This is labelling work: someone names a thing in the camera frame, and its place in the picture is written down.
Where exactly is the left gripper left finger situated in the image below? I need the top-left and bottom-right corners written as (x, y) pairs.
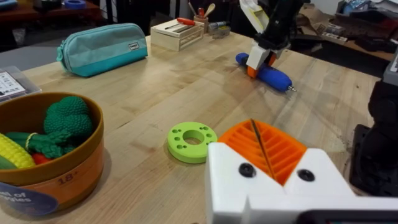
top-left (205, 119), bottom-right (285, 224)

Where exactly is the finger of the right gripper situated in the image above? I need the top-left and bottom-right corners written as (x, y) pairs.
top-left (245, 44), bottom-right (272, 79)
top-left (266, 43), bottom-right (292, 67)

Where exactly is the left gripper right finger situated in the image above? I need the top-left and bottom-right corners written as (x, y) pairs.
top-left (252, 119), bottom-right (356, 198)

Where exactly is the blue electric screwdriver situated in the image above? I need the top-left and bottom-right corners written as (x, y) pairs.
top-left (235, 52), bottom-right (297, 93)

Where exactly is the green disc with holes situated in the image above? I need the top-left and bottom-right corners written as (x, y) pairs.
top-left (167, 121), bottom-right (218, 165)

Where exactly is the wooden cup with utensils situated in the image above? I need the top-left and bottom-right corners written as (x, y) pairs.
top-left (187, 2), bottom-right (216, 34)

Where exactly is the wooden crate with tools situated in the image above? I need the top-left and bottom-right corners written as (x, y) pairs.
top-left (150, 17), bottom-right (205, 52)

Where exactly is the teal zip bag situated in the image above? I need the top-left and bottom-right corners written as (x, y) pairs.
top-left (56, 22), bottom-right (149, 78)

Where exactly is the brown tub with toy vegetables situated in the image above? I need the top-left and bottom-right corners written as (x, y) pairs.
top-left (0, 91), bottom-right (105, 217)

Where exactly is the blue tape roll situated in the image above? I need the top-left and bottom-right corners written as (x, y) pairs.
top-left (63, 0), bottom-right (87, 11)

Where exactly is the clear plastic box with label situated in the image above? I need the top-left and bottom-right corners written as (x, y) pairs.
top-left (0, 65), bottom-right (42, 103)

